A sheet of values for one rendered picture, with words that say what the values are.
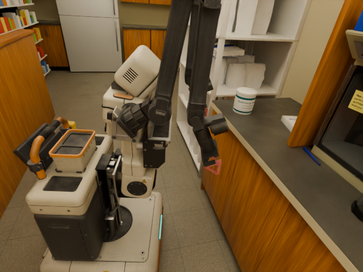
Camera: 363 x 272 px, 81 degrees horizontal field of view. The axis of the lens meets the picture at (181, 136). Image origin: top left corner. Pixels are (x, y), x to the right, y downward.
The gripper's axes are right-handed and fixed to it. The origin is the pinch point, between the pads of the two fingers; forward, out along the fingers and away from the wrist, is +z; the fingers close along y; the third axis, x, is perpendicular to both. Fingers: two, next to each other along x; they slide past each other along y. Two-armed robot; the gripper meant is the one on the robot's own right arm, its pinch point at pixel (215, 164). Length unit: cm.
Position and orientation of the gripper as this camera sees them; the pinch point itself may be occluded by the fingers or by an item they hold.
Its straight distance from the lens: 90.4
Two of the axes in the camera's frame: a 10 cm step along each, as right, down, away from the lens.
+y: 0.0, -5.5, 8.4
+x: -9.3, 3.2, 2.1
